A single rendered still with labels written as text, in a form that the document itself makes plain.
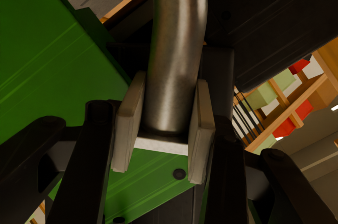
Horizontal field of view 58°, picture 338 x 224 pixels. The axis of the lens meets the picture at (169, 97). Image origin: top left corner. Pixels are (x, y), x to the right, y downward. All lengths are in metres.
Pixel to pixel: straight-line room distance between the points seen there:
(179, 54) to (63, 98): 0.10
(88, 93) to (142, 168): 0.07
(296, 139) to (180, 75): 9.58
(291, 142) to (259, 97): 6.31
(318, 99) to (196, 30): 4.09
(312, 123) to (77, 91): 9.49
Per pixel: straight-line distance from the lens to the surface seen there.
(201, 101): 0.16
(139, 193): 0.25
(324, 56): 0.99
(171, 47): 0.16
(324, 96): 4.27
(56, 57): 0.22
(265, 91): 3.55
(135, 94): 0.15
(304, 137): 9.74
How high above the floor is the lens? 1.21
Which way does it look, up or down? level
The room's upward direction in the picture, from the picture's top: 146 degrees clockwise
